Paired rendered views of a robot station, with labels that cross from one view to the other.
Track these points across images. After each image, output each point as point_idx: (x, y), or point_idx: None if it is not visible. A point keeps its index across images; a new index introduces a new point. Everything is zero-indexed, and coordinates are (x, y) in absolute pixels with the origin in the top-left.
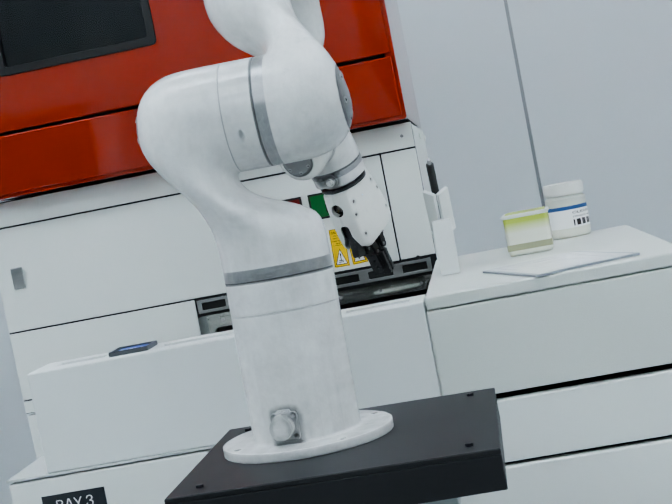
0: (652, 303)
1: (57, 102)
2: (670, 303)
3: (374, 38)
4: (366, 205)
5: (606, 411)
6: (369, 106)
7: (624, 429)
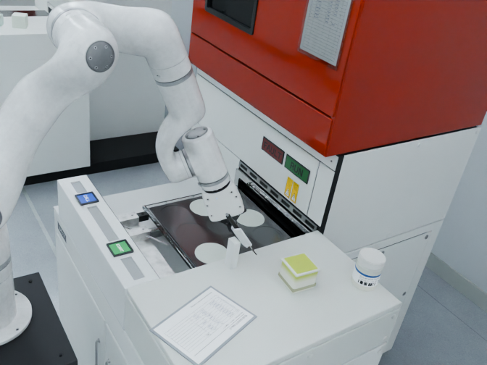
0: None
1: (217, 37)
2: None
3: (329, 104)
4: (218, 203)
5: None
6: (312, 137)
7: None
